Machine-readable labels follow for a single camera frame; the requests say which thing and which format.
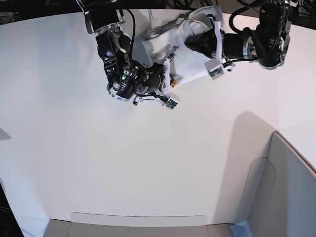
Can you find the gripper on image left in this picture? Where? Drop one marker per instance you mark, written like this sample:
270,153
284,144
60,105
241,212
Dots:
152,84

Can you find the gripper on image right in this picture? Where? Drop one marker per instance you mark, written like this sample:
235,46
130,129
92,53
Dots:
216,44

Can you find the white printed t-shirt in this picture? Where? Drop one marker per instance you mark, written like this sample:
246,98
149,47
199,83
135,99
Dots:
162,39

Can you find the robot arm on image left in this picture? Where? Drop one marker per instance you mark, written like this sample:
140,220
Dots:
127,78

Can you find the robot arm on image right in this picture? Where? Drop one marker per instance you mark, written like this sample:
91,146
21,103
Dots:
267,44

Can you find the grey side panel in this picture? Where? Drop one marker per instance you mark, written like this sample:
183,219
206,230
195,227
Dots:
279,197

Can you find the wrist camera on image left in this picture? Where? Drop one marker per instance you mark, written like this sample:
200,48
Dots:
172,102

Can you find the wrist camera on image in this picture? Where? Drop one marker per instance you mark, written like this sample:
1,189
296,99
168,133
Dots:
215,68
172,102

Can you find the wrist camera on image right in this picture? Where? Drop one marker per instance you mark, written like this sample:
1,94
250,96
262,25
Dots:
215,68

